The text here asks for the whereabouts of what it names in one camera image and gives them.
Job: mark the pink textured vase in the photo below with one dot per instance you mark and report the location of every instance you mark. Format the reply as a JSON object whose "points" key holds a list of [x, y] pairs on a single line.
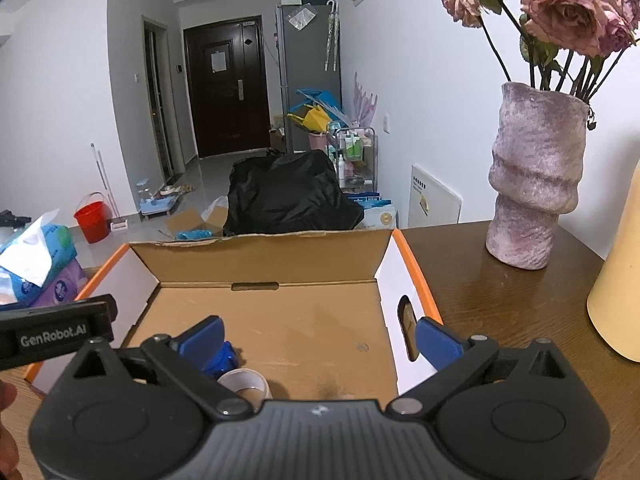
{"points": [[537, 163]]}

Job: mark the grey refrigerator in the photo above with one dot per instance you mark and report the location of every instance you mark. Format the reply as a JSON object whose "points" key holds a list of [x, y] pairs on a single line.
{"points": [[302, 34]]}

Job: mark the orange cardboard box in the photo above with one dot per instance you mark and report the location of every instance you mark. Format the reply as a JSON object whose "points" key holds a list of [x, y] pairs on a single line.
{"points": [[318, 314]]}

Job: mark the blue tissue pack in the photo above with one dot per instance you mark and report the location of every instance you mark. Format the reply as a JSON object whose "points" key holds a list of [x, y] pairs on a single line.
{"points": [[31, 260]]}

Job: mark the yellow bag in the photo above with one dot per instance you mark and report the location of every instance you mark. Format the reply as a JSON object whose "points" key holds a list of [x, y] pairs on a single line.
{"points": [[316, 119]]}

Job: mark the cream thermos jug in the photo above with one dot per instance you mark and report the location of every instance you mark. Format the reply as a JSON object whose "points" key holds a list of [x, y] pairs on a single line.
{"points": [[613, 304]]}

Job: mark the person's hand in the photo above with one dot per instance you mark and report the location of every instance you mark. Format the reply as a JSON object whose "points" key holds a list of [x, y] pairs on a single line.
{"points": [[9, 453]]}

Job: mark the black bag on chair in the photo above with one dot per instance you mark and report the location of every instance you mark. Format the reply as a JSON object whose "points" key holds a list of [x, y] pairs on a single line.
{"points": [[282, 193]]}

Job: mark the dark entrance door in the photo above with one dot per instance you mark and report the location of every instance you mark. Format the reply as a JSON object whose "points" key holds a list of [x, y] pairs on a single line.
{"points": [[228, 88]]}

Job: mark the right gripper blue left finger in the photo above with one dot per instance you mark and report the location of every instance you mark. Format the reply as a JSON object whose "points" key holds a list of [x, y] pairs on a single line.
{"points": [[200, 344]]}

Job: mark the dried pink roses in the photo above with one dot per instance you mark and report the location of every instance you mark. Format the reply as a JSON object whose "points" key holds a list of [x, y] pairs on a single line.
{"points": [[561, 40]]}

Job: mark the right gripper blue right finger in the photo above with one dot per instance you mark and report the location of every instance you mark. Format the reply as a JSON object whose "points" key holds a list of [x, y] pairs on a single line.
{"points": [[438, 344]]}

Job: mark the red bucket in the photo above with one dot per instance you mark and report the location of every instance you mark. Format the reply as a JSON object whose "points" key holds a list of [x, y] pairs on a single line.
{"points": [[93, 217]]}

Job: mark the white cap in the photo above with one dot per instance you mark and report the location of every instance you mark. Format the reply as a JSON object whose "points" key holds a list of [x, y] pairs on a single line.
{"points": [[248, 384]]}

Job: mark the blue bottle cap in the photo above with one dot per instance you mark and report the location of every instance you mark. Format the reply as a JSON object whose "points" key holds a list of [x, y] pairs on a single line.
{"points": [[223, 362]]}

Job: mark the wire trolley with bottles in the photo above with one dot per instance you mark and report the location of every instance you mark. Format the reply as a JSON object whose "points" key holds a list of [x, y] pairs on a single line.
{"points": [[354, 152]]}

